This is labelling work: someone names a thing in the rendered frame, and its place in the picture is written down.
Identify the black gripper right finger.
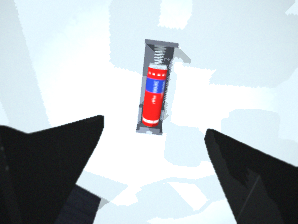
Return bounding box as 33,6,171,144
204,128,298,224

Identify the red and blue battery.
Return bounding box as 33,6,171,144
142,66,167,127

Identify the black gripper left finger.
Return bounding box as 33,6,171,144
0,115,105,224

